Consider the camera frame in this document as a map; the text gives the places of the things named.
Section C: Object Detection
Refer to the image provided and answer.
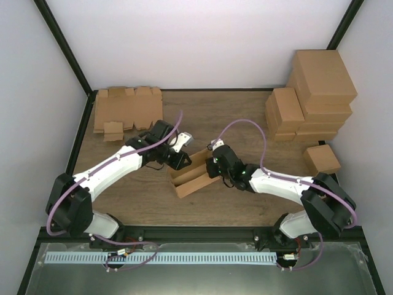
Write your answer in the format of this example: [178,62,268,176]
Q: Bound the black frame post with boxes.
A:
[33,0,93,96]
[326,0,364,50]

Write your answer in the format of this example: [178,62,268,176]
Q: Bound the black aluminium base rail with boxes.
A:
[36,226,367,250]

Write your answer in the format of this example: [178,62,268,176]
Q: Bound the black frame post right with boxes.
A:
[326,0,364,50]

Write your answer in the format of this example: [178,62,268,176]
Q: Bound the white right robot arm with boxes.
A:
[206,141,356,248]

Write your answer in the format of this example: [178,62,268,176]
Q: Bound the black frame post left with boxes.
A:
[33,0,93,96]

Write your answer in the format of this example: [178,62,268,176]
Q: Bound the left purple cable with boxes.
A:
[45,109,184,273]

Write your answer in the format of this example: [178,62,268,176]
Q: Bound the small loose cardboard flap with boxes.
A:
[104,122,123,141]

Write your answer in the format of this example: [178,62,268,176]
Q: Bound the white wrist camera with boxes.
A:
[207,138,224,151]
[170,132,193,152]

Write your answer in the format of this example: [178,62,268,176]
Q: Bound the medium folded cardboard box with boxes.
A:
[265,88,305,134]

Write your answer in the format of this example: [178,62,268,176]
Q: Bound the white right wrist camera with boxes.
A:
[207,138,224,151]

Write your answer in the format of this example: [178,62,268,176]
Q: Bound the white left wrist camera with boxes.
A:
[170,132,193,152]

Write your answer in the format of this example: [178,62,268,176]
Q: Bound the stack of flat cardboard blanks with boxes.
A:
[93,86,163,133]

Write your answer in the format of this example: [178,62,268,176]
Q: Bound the brown cardboard box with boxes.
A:
[167,148,220,199]

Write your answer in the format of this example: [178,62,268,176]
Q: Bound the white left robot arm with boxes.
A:
[45,120,193,248]

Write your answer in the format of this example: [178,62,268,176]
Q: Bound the light blue slotted cable duct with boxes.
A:
[44,251,277,266]

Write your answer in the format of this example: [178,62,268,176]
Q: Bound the small single cardboard box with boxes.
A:
[303,144,341,176]

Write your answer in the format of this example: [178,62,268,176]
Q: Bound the large top cardboard box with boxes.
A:
[287,50,357,107]

